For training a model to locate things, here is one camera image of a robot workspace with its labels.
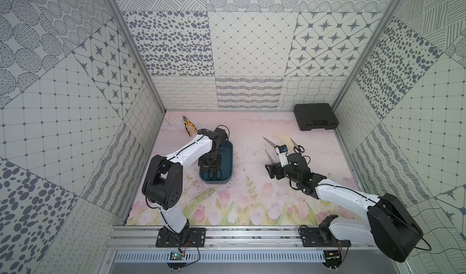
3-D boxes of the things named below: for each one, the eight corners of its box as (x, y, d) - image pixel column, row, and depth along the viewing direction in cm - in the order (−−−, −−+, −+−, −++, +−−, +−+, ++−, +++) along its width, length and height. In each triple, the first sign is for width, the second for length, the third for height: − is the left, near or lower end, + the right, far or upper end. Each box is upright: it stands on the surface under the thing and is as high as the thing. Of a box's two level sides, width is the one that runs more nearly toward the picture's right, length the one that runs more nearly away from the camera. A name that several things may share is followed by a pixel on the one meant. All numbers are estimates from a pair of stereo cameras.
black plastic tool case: (299, 131, 112) (301, 125, 108) (293, 109, 125) (295, 103, 121) (336, 131, 113) (340, 125, 108) (326, 109, 125) (329, 103, 121)
